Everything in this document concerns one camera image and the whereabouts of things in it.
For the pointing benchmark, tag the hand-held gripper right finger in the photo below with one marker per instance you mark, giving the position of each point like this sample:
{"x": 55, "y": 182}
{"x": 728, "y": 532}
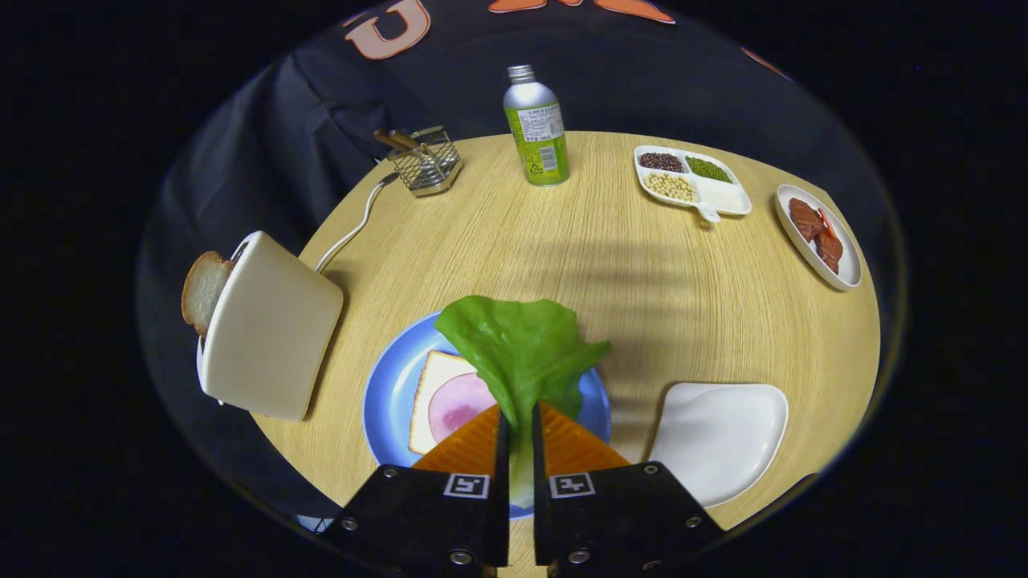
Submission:
{"x": 540, "y": 482}

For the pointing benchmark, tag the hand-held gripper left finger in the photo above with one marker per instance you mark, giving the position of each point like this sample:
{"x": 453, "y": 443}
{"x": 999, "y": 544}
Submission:
{"x": 502, "y": 482}

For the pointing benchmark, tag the green lettuce leaf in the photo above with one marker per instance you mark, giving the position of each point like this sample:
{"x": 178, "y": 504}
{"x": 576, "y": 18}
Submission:
{"x": 514, "y": 345}

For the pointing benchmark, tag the brown crust bread slice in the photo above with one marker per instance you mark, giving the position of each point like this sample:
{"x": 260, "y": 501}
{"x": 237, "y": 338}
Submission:
{"x": 202, "y": 289}

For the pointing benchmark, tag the pink ham slice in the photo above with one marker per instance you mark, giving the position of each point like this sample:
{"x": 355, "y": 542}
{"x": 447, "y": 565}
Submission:
{"x": 458, "y": 401}

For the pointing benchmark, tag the square white bread slice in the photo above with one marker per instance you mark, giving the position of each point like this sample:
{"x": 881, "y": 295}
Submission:
{"x": 434, "y": 377}

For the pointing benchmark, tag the blue plate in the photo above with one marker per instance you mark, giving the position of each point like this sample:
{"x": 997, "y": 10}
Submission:
{"x": 389, "y": 393}

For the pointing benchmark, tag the white square plate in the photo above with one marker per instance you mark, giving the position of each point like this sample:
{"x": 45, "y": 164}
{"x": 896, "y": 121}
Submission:
{"x": 719, "y": 437}

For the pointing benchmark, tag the white toaster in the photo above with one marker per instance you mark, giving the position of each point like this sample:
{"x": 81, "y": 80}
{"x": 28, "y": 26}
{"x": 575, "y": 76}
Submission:
{"x": 273, "y": 329}

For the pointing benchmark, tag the pile of soybeans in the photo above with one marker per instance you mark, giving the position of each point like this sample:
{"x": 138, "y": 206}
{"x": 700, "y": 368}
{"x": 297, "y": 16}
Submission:
{"x": 671, "y": 186}

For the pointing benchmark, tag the silver bottle green label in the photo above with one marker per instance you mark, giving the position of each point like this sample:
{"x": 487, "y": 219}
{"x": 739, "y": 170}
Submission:
{"x": 534, "y": 144}

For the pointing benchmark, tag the white divided dish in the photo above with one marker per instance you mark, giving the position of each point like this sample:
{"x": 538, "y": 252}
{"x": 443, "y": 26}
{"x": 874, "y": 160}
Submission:
{"x": 723, "y": 197}

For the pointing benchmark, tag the pile of red beans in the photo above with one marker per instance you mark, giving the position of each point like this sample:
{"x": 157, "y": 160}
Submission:
{"x": 661, "y": 161}

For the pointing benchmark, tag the pile of green beans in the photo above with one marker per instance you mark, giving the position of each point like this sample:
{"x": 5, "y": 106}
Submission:
{"x": 708, "y": 168}

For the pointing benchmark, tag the white oval dish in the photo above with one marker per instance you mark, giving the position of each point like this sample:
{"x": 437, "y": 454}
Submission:
{"x": 841, "y": 278}

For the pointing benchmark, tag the red meat slices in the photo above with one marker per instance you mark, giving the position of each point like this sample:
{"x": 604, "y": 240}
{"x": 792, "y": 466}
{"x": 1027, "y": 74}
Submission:
{"x": 805, "y": 218}

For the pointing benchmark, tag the black backdrop cloth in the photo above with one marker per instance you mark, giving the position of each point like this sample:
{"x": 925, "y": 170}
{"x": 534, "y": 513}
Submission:
{"x": 281, "y": 120}

